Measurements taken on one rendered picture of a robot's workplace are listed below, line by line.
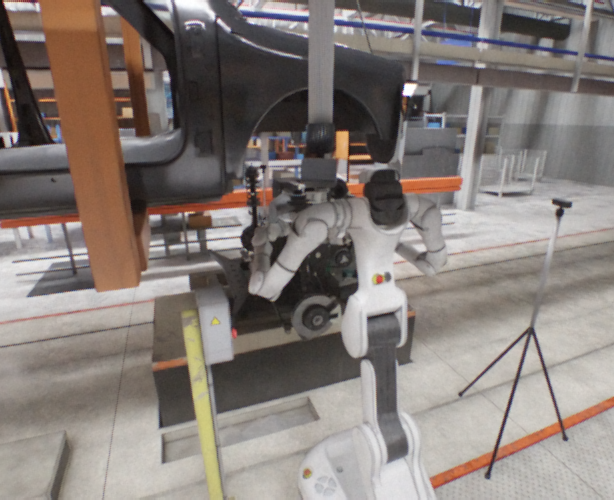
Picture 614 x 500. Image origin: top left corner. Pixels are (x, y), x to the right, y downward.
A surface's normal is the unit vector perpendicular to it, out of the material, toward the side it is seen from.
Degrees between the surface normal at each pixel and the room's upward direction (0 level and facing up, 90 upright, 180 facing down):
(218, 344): 90
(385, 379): 79
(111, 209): 90
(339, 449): 69
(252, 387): 90
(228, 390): 90
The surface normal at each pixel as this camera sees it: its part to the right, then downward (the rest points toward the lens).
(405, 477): 0.27, -0.40
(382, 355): 0.36, 0.13
